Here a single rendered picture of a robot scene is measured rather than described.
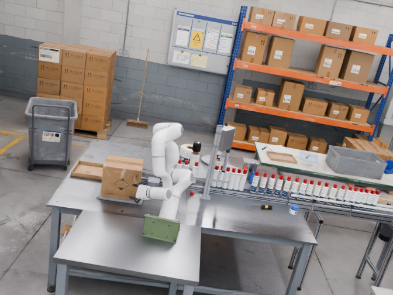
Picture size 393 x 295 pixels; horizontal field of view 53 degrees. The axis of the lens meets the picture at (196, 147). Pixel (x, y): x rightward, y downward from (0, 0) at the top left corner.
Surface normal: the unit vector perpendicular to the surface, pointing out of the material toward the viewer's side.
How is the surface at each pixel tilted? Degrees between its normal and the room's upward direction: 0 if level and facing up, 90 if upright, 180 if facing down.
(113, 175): 90
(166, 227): 90
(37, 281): 0
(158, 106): 90
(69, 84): 89
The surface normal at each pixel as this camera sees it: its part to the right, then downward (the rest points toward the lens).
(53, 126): 0.27, 0.44
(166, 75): -0.04, 0.34
